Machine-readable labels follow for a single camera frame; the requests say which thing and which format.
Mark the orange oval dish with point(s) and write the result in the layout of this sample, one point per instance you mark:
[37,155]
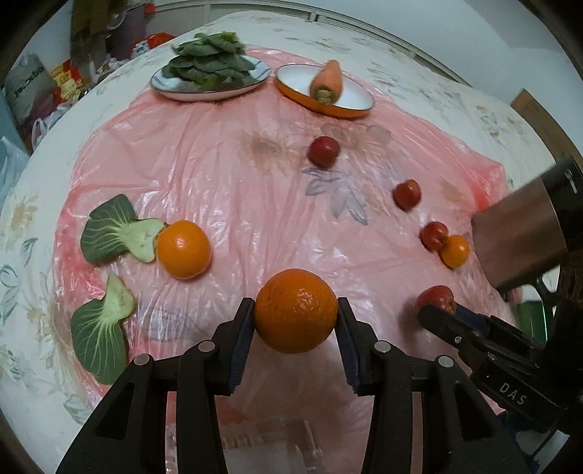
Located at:
[296,79]

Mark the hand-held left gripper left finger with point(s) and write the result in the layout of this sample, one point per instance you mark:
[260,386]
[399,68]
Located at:
[241,346]

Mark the pink plastic sheet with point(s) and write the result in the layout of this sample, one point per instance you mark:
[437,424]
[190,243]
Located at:
[227,159]

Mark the pile of green leaves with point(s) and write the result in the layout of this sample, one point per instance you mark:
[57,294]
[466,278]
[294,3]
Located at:
[209,64]

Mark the red yellow packet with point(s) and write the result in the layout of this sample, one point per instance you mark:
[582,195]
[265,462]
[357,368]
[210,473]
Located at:
[73,82]

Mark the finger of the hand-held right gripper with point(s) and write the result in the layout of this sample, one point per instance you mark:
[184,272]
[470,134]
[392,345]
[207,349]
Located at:
[469,314]
[444,326]

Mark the large orange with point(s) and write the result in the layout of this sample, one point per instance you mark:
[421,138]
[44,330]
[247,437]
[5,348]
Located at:
[295,311]

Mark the small orange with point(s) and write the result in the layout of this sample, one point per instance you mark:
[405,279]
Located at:
[454,250]

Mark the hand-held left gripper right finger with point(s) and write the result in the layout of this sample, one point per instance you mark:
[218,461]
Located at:
[348,346]

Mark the bok choy leaf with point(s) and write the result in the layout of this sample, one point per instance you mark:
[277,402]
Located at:
[98,337]
[109,228]

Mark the white oval plate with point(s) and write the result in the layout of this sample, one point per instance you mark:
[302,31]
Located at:
[182,93]

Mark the white floral cloth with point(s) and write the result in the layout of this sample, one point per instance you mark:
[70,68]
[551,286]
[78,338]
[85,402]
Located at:
[410,59]

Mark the red white toy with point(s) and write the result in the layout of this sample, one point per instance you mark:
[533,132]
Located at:
[155,41]

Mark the white plastic bag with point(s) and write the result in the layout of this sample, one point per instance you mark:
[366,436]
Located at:
[50,123]

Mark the carrot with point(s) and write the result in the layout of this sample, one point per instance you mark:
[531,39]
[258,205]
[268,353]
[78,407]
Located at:
[328,77]

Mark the medium orange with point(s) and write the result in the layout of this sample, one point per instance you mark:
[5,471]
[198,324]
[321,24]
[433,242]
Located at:
[183,249]

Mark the grey purple container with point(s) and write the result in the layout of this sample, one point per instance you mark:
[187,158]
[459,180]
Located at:
[130,32]

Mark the wooden board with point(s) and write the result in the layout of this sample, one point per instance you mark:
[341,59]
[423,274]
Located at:
[542,123]

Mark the small red apple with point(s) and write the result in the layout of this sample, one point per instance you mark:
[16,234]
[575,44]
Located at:
[435,296]
[434,235]
[407,194]
[324,152]

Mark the olive hanging garment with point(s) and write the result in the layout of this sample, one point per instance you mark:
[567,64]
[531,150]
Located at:
[89,27]

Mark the grey printed bag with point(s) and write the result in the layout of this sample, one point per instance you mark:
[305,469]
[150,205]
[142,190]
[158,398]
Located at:
[27,86]

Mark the light blue bag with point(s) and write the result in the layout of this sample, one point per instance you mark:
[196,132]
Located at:
[11,164]

